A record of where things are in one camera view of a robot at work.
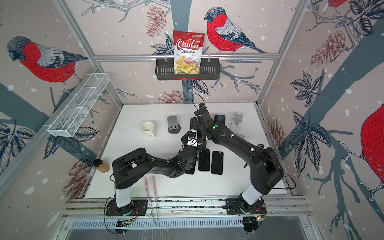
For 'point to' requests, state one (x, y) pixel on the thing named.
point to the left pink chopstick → (147, 198)
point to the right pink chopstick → (155, 199)
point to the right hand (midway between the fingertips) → (194, 123)
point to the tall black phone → (220, 119)
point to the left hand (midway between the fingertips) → (197, 134)
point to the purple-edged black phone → (194, 123)
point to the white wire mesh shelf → (65, 124)
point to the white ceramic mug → (148, 128)
